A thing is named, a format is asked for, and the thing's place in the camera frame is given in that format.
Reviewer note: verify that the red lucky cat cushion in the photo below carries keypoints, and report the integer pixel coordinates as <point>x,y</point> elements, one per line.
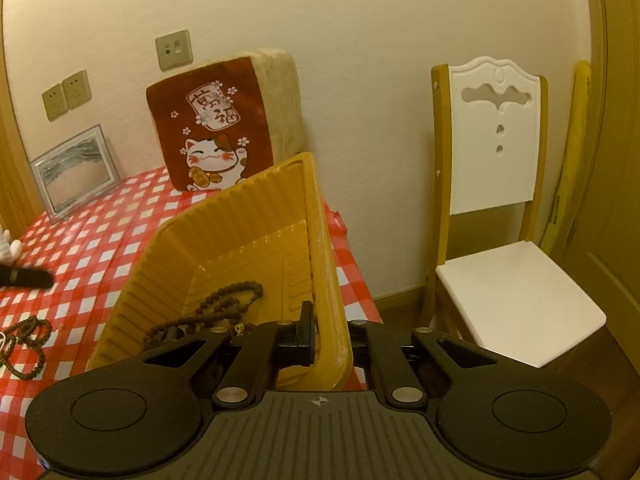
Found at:
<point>225,121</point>

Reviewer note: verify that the white plush cat toy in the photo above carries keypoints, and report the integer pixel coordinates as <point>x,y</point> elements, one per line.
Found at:
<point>10,248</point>

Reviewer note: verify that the yellow plastic tray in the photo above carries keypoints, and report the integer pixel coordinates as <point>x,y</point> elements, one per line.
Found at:
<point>271,229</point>

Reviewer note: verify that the silver framed sand picture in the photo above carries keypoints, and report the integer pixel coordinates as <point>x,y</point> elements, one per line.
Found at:
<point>74,172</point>

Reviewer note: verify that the right double wall socket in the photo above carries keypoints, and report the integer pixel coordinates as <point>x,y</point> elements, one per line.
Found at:
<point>76,89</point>

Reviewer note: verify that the left double wall socket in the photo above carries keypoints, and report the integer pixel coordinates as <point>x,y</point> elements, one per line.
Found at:
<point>54,102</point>

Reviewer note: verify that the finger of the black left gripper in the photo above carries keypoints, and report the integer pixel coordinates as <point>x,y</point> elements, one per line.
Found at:
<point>25,277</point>

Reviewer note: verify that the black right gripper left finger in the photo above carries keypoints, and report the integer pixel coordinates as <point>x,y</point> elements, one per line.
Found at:
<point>296,342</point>

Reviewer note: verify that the upper wall socket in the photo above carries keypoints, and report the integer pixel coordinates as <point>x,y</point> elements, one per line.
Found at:
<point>174,50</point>

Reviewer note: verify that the yellow folded board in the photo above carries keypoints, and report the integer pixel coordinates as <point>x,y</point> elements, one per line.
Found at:
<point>575,139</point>

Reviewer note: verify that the red checkered tablecloth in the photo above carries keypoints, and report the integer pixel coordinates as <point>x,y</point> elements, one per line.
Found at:
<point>91,255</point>

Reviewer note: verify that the double wall socket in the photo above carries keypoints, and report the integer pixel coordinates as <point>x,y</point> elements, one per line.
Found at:
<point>54,102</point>
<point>76,89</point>

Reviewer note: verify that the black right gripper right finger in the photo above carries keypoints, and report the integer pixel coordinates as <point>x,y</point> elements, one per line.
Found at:
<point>358,336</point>

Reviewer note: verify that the white wooden chair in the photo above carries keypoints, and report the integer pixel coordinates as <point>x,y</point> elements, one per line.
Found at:
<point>490,134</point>

